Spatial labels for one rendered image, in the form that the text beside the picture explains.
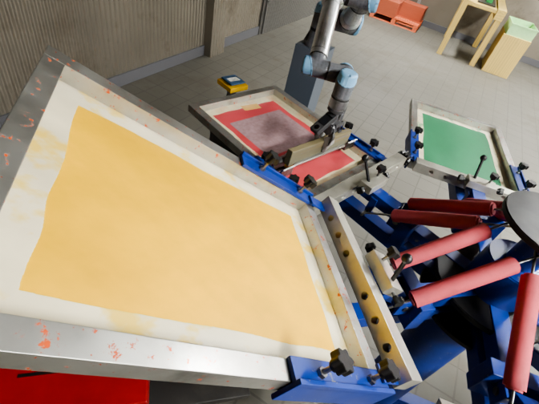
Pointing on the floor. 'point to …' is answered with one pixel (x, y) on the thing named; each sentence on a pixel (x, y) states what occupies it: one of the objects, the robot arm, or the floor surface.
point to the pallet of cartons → (401, 13)
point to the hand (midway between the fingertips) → (318, 147)
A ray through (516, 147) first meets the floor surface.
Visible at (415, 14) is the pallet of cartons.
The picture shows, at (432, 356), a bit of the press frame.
